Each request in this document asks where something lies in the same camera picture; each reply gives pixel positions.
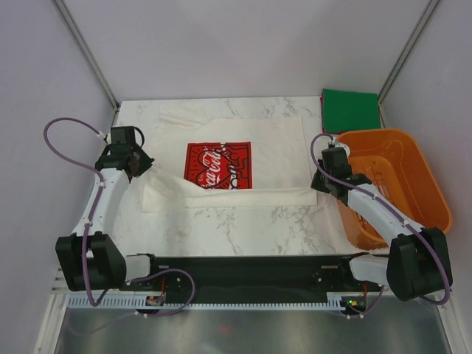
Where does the white coca-cola t-shirt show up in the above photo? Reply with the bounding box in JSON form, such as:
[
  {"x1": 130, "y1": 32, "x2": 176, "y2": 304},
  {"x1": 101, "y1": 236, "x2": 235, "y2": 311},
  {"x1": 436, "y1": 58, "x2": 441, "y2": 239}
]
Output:
[{"x1": 139, "y1": 108, "x2": 317, "y2": 213}]

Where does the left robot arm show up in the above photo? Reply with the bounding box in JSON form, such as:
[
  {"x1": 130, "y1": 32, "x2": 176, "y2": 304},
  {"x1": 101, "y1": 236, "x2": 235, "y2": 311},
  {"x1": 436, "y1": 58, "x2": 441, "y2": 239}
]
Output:
[{"x1": 55, "y1": 143, "x2": 162, "y2": 291}]

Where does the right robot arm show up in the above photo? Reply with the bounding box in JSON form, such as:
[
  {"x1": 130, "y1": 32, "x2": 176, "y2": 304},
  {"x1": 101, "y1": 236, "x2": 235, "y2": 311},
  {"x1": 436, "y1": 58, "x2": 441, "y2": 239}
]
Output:
[{"x1": 312, "y1": 164, "x2": 451, "y2": 305}]

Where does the folded green t-shirt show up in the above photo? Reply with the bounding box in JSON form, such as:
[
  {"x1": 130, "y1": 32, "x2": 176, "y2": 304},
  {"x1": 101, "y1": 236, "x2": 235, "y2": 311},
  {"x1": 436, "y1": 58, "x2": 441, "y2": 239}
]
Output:
[{"x1": 322, "y1": 88, "x2": 381, "y2": 134}]

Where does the orange plastic basket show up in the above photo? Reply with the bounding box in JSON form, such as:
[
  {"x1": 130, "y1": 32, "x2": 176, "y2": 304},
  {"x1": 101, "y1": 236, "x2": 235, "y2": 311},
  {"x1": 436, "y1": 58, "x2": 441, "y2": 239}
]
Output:
[{"x1": 337, "y1": 128, "x2": 452, "y2": 233}]

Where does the folded red t-shirt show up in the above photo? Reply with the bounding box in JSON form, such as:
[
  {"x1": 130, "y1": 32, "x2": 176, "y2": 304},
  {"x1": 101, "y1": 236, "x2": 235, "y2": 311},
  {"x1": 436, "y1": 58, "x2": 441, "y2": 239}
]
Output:
[{"x1": 320, "y1": 93, "x2": 327, "y2": 133}]

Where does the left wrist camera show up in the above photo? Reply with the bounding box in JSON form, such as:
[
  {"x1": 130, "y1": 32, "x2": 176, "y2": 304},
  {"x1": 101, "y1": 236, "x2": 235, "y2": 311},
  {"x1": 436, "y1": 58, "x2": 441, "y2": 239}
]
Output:
[{"x1": 110, "y1": 126, "x2": 136, "y2": 145}]

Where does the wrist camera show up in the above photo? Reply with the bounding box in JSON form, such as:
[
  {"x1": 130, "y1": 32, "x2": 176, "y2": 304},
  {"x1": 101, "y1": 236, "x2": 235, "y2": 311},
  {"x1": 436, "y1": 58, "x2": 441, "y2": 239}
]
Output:
[
  {"x1": 322, "y1": 145, "x2": 353, "y2": 179},
  {"x1": 110, "y1": 126, "x2": 136, "y2": 145}
]

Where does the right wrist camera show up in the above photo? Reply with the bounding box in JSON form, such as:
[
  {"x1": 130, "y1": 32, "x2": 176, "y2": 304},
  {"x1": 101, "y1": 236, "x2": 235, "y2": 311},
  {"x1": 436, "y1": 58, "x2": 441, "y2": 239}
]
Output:
[{"x1": 322, "y1": 145, "x2": 353, "y2": 179}]

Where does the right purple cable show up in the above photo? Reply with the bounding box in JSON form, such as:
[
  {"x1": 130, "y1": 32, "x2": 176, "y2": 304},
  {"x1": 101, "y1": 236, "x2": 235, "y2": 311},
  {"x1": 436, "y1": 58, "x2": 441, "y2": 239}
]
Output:
[{"x1": 309, "y1": 133, "x2": 454, "y2": 320}]

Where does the purple cable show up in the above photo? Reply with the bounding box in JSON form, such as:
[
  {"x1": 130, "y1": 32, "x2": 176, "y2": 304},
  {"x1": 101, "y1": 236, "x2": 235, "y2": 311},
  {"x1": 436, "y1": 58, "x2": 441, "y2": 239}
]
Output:
[
  {"x1": 309, "y1": 133, "x2": 454, "y2": 320},
  {"x1": 43, "y1": 117, "x2": 196, "y2": 336}
]

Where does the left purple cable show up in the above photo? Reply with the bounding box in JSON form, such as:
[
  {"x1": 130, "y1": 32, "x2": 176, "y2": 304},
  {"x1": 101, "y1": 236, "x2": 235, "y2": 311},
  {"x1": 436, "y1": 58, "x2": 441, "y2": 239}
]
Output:
[{"x1": 43, "y1": 117, "x2": 196, "y2": 336}]

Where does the left aluminium frame post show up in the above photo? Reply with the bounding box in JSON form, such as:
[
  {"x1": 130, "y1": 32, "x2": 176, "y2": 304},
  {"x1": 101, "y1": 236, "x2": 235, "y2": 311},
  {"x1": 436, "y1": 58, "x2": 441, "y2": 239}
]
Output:
[{"x1": 51, "y1": 0, "x2": 120, "y2": 113}]

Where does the aluminium frame post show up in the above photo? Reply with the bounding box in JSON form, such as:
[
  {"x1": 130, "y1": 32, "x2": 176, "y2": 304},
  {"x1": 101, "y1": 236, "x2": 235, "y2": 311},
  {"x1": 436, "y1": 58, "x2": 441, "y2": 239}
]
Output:
[
  {"x1": 378, "y1": 0, "x2": 443, "y2": 105},
  {"x1": 51, "y1": 0, "x2": 120, "y2": 113}
]

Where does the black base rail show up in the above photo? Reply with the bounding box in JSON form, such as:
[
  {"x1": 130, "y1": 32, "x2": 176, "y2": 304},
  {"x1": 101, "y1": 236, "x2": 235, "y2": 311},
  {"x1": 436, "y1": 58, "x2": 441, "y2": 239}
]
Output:
[{"x1": 123, "y1": 255, "x2": 380, "y2": 305}]

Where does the white slotted cable duct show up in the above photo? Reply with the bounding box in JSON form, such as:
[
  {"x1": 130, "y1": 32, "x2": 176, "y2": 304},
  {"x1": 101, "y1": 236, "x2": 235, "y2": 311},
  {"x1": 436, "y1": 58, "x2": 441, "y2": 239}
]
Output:
[{"x1": 67, "y1": 294, "x2": 361, "y2": 311}]

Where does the right aluminium frame post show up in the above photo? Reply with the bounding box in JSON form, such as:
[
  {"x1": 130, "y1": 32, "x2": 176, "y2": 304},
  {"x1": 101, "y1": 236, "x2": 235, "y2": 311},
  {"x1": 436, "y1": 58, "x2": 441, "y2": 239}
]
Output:
[{"x1": 378, "y1": 0, "x2": 443, "y2": 105}]

